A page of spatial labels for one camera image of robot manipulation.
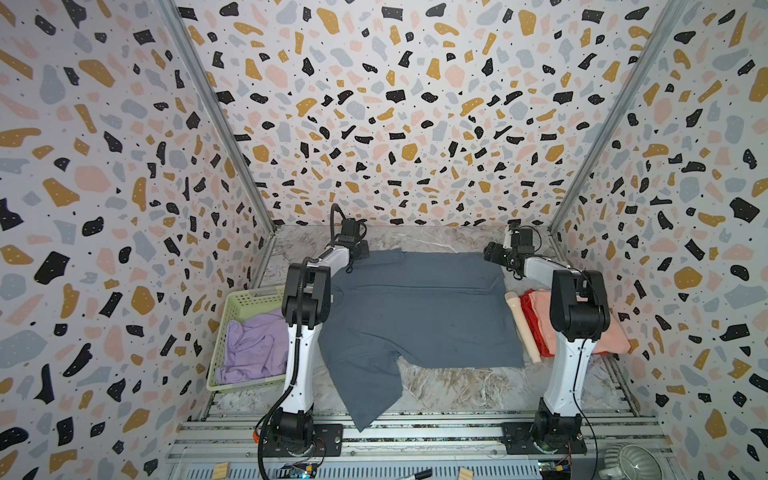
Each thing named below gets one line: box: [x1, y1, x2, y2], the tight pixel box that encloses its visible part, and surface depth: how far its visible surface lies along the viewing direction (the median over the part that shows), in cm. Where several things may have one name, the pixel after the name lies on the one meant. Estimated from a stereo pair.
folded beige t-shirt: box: [504, 291, 542, 364], surface depth 94 cm
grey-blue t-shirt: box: [318, 250, 525, 432], surface depth 94 cm
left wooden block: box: [213, 462, 229, 480], surface depth 70 cm
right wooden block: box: [458, 468, 473, 480], surface depth 70 cm
